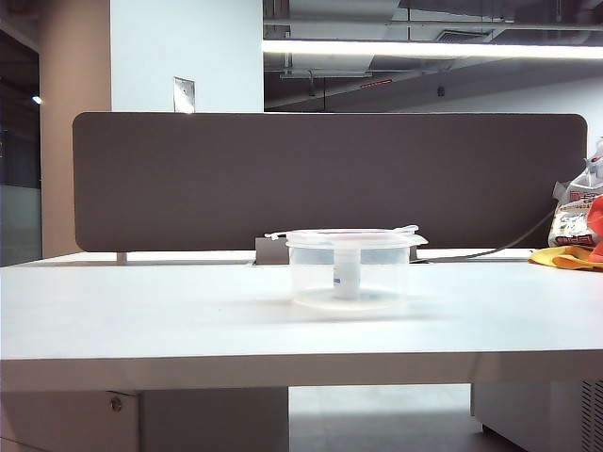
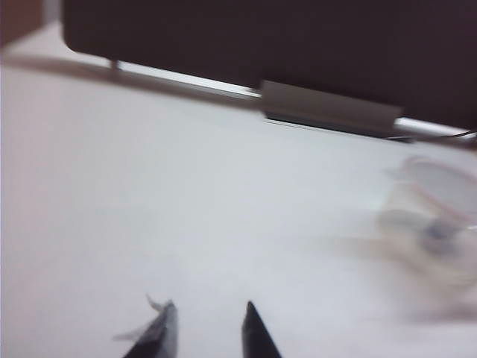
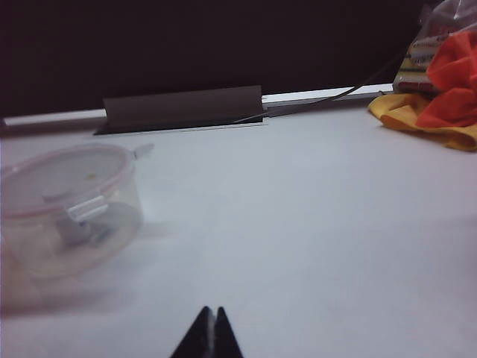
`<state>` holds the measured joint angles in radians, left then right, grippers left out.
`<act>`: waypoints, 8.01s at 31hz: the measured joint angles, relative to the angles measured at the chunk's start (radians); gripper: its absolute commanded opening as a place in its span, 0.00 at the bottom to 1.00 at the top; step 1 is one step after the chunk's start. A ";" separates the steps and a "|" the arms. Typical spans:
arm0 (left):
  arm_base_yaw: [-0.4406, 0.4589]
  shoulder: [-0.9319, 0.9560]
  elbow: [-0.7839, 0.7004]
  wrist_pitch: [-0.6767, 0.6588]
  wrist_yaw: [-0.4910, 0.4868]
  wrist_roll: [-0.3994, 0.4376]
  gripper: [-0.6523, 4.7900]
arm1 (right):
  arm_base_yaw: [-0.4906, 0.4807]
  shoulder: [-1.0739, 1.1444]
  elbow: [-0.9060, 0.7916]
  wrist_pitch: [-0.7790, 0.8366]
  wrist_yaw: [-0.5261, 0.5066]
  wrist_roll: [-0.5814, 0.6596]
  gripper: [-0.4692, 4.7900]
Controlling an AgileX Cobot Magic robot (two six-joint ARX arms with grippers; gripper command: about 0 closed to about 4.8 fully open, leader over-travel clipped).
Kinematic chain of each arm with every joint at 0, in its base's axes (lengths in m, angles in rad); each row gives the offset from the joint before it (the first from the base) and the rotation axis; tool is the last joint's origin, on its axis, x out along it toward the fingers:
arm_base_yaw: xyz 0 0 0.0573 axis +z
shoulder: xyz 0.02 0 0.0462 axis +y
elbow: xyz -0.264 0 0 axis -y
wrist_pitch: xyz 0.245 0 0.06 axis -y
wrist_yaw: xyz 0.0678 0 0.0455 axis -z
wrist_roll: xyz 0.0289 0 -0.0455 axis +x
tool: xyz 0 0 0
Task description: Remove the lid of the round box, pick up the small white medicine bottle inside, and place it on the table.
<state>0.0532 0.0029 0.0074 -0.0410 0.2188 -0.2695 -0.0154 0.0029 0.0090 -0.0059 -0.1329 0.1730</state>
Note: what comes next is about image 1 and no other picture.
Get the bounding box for white drawer unit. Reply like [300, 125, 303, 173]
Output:
[0, 389, 290, 452]

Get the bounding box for small white medicine bottle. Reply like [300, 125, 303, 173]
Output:
[332, 248, 362, 300]

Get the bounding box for ceiling air vent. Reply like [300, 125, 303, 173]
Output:
[435, 28, 494, 45]

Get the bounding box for yellow cloth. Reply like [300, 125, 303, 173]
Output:
[527, 244, 603, 273]

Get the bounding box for silver wall plate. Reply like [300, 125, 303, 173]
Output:
[172, 75, 196, 115]

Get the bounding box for grey desk cable box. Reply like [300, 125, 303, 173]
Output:
[254, 235, 419, 266]

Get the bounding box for round clear plastic box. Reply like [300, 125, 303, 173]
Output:
[285, 239, 411, 313]

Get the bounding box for printed plastic snack bag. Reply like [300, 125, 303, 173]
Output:
[548, 136, 603, 249]

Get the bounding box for long ceiling light strip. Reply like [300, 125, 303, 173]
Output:
[262, 39, 603, 60]

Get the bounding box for clear round lid pink seal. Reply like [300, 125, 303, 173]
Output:
[263, 225, 431, 249]

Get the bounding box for white vented cabinet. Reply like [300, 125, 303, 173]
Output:
[470, 379, 603, 452]

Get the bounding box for brown desk divider panel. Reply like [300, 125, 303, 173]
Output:
[72, 111, 589, 253]

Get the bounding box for grey power cable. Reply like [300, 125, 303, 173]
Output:
[418, 206, 558, 263]

